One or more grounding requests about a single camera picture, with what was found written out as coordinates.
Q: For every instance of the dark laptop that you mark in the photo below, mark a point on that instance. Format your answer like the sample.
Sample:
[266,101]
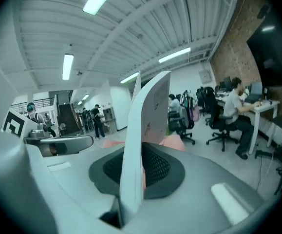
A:
[256,88]

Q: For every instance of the gray wall electrical box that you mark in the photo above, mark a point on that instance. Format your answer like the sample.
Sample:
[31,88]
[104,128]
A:
[205,76]

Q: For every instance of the black wall speaker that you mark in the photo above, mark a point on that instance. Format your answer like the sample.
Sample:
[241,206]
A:
[263,11]

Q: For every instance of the pink beanbag seat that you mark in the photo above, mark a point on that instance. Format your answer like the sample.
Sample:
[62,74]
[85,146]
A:
[172,142]

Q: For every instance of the black office chair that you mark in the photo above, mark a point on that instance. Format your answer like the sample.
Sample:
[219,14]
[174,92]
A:
[215,111]
[200,97]

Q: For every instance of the gray office chair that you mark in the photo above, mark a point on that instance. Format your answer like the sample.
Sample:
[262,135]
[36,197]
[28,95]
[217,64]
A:
[183,116]

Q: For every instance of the large black wall screen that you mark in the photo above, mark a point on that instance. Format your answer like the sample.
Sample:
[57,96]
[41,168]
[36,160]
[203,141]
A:
[274,57]

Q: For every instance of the white office desk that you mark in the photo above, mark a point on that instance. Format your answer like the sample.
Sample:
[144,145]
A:
[265,106]

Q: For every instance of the black computer monitor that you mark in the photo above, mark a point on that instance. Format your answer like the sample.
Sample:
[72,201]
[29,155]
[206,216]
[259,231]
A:
[227,82]

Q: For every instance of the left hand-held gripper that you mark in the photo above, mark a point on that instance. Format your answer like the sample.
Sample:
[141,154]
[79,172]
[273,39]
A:
[13,123]

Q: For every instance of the white cabinet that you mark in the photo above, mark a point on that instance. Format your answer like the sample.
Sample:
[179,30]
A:
[111,124]

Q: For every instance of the ceiling security camera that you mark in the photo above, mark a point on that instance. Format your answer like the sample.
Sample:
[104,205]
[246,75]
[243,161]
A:
[79,72]

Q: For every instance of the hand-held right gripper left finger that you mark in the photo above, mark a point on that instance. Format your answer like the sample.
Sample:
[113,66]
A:
[82,174]

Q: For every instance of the dark red notebook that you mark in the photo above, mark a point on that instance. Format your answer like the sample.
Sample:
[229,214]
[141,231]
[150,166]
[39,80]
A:
[153,111]

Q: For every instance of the dark wooden staircase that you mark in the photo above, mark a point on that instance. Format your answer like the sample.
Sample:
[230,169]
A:
[66,118]

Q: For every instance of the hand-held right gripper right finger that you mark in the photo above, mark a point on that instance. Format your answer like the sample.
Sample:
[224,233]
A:
[199,191]

